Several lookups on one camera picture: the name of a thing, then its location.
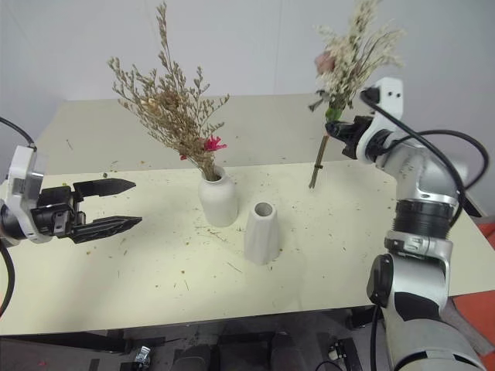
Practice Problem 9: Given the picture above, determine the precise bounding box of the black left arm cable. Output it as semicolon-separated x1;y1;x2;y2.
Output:
0;115;38;318

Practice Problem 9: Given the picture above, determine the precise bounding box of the tapered white ceramic vase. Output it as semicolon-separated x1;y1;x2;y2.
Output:
243;201;281;267

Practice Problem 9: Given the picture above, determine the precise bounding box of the black table frame bar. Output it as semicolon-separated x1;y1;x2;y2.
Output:
0;331;168;356

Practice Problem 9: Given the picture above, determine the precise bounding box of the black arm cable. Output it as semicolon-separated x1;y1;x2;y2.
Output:
0;115;38;318
360;87;490;226

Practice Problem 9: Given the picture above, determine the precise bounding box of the metal caster wheel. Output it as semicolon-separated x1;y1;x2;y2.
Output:
132;345;152;365
327;339;350;359

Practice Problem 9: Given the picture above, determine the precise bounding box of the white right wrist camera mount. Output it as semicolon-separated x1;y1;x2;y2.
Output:
355;77;405;163

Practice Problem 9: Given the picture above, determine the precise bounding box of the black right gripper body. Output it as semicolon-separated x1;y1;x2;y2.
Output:
340;115;375;160

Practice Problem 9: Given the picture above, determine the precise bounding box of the orange red object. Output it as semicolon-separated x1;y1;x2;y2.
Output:
450;221;495;351

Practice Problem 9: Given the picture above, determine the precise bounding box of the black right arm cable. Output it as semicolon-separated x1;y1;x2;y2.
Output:
360;87;490;226

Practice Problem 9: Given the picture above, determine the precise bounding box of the round white ceramic vase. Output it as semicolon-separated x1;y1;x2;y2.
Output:
197;165;239;229

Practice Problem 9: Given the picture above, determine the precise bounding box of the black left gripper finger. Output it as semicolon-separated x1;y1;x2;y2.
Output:
71;216;144;245
73;178;137;198

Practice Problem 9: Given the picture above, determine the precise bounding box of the brown dried bouquet red flower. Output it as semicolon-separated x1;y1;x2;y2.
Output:
107;1;231;182

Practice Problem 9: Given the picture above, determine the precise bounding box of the white dried bouquet pink rose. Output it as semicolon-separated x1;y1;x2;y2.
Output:
307;0;408;190

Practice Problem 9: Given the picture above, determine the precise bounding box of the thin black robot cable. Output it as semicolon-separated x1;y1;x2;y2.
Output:
370;304;384;371

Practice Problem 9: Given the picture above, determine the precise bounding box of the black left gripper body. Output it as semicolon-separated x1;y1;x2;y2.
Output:
29;185;87;238

